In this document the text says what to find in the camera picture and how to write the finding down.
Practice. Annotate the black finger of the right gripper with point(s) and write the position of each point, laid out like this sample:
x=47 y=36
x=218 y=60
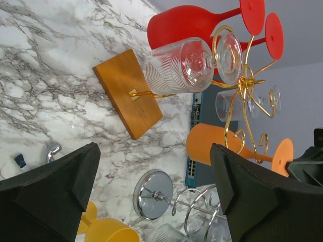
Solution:
x=308 y=167

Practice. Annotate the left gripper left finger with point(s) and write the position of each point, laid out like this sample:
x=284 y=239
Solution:
x=46 y=203

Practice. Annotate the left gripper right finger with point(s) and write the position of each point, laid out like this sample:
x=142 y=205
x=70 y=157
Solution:
x=261 y=205

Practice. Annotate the yellow wine glass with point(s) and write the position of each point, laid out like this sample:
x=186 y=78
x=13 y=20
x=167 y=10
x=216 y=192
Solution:
x=104 y=229

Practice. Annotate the orange wine glass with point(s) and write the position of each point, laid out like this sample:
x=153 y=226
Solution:
x=214 y=146

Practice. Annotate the right clear wine glass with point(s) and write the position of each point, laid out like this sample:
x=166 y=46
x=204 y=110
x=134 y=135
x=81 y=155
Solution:
x=224 y=98

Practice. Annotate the clear wine glass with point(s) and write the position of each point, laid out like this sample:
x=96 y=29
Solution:
x=188 y=65
x=224 y=98

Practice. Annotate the clear glass on chrome rack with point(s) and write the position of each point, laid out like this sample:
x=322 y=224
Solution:
x=167 y=233

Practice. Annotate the right red wine glass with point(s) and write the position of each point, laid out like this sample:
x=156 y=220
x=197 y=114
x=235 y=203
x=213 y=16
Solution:
x=267 y=37

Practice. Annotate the red wine glass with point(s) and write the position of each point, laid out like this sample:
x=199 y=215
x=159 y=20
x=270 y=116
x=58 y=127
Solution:
x=187 y=21
x=267 y=37

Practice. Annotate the left clear wine glass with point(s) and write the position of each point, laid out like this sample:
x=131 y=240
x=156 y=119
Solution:
x=188 y=65

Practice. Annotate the left red wine glass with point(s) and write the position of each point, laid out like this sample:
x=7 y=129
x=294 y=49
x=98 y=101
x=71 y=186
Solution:
x=187 y=21

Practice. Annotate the chrome wire glass rack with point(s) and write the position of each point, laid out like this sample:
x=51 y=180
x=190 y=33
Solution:
x=153 y=196

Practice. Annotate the gold wire wine glass rack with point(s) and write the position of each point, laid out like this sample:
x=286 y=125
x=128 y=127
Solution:
x=123 y=80

